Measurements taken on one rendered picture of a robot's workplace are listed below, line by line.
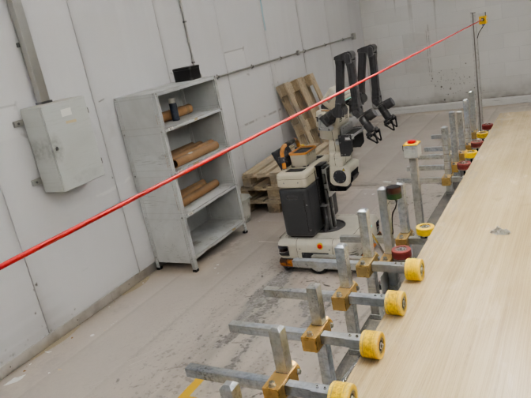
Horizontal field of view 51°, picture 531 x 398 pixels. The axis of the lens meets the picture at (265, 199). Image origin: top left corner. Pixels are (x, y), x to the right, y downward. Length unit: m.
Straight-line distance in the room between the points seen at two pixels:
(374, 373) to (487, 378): 0.29
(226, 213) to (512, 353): 4.18
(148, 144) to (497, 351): 3.52
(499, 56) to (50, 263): 7.71
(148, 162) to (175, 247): 0.77
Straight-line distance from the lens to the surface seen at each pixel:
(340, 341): 1.74
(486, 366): 1.69
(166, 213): 4.82
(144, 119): 4.65
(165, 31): 5.49
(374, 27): 10.32
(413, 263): 2.11
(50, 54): 4.48
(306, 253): 4.35
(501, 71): 9.97
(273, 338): 1.56
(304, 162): 4.31
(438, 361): 1.71
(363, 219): 2.14
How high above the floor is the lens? 1.87
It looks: 17 degrees down
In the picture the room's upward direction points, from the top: 11 degrees counter-clockwise
